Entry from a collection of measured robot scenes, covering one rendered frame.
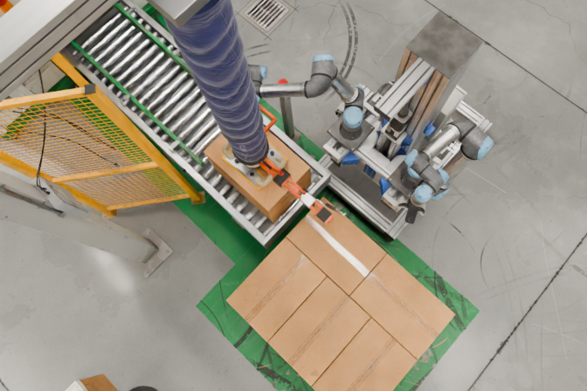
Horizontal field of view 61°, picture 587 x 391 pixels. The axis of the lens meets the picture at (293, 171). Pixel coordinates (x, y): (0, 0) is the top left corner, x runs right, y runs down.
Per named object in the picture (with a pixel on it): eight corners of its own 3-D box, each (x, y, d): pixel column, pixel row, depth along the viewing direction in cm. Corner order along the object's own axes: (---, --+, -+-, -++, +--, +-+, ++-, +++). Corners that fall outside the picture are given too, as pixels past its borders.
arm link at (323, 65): (348, 115, 315) (306, 77, 271) (350, 93, 319) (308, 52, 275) (366, 113, 309) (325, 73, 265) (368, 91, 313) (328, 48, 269)
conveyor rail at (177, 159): (65, 58, 416) (54, 46, 398) (70, 54, 417) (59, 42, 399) (263, 246, 365) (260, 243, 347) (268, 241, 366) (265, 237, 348)
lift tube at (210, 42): (209, 123, 265) (121, -36, 145) (240, 92, 270) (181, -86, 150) (240, 152, 260) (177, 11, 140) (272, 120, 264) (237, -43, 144)
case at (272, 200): (215, 168, 369) (203, 151, 330) (252, 131, 376) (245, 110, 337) (273, 222, 355) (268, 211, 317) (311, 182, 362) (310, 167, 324)
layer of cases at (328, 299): (234, 301, 381) (225, 300, 342) (322, 208, 398) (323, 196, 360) (352, 421, 354) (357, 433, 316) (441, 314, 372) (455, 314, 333)
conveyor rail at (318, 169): (124, 7, 428) (115, -6, 410) (128, 3, 429) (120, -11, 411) (323, 183, 377) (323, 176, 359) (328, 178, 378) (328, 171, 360)
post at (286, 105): (285, 136, 432) (276, 85, 336) (290, 131, 433) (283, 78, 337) (290, 141, 430) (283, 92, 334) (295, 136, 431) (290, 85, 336)
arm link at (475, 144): (424, 179, 301) (478, 120, 260) (443, 196, 298) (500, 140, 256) (414, 188, 294) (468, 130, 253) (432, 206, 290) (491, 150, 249)
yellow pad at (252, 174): (221, 158, 328) (219, 156, 323) (231, 147, 330) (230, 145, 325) (258, 191, 321) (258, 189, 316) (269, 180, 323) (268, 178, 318)
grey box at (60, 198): (59, 195, 271) (30, 181, 242) (67, 188, 272) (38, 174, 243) (83, 220, 267) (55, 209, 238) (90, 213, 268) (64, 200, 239)
